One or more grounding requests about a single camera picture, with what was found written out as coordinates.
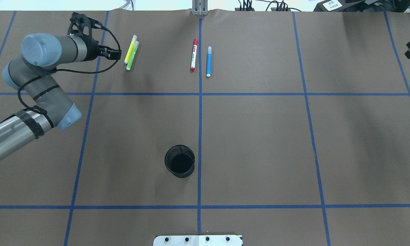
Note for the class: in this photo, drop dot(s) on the black mesh pen cup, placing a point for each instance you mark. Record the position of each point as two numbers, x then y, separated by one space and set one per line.
180 161

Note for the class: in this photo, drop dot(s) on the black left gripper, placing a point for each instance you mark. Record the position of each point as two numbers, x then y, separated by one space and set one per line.
93 51

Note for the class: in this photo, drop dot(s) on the blue marker pen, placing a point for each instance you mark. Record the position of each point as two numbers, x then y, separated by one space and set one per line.
209 62

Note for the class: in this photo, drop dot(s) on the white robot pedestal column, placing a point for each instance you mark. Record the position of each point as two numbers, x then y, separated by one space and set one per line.
198 240

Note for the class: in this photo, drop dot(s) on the green highlighter pen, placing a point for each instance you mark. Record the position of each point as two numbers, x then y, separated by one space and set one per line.
132 56

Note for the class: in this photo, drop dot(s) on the yellow highlighter pen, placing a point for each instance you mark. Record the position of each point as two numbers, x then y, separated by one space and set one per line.
130 49

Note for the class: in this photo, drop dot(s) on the red capped white marker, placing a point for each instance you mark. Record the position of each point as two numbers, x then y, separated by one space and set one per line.
194 55

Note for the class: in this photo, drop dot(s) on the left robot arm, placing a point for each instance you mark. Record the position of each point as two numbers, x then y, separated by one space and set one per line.
45 104

